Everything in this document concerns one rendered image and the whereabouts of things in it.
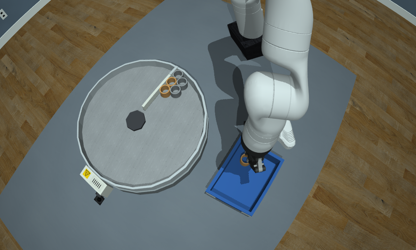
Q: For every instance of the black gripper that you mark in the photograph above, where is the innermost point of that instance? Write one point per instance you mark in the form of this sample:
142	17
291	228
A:
254	159

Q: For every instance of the grey metal bushing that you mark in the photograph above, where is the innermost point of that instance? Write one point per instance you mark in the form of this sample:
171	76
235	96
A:
177	72
182	80
175	87

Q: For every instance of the blue open crate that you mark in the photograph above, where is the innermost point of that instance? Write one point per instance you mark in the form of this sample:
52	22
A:
239	186

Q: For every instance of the bronze bushing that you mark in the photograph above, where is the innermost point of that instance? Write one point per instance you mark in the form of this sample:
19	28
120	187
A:
241	162
171	79
165	87

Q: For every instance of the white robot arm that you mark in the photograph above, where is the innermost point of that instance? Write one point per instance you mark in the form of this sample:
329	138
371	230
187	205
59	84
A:
272	100

